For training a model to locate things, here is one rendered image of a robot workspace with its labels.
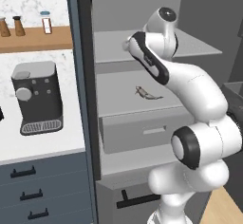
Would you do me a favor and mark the black freezer drawer handle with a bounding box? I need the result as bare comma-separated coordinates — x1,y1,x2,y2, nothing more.
116,189,162,210

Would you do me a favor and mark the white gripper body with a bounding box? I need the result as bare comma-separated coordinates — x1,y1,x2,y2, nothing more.
122,37,135,54

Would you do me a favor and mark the grey brown fish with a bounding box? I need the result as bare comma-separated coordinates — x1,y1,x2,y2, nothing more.
134,85,164,101

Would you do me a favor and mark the grey fridge shelf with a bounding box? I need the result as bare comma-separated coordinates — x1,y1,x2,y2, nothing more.
95,69,193,119
93,28,223,65

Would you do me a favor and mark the brown wooden shaker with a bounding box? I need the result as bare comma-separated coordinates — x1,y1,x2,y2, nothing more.
0,16,11,38
12,15,27,38

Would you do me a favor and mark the dark grey open fridge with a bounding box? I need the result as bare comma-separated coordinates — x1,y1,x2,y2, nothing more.
65,0,243,224

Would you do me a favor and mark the red label spice jar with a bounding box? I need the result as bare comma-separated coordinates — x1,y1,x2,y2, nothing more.
40,10,53,35

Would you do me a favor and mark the grey crisper drawer handle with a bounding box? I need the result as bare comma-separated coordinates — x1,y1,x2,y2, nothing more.
142,125,168,136

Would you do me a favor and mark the grey fridge crisper drawer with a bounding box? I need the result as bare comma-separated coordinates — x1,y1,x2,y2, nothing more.
99,106,196,155

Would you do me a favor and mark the grey fridge freezer drawer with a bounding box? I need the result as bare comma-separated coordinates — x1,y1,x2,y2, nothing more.
95,174,213,224

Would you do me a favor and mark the blue grey drawer front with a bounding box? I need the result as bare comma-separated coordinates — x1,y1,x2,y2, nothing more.
0,152,90,187
0,201,95,224
0,179,93,211

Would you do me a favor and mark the dark grey coffee machine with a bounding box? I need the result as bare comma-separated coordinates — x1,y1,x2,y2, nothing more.
10,60,64,137

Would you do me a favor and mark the wooden wall shelf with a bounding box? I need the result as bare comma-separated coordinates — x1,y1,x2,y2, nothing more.
0,25,74,54

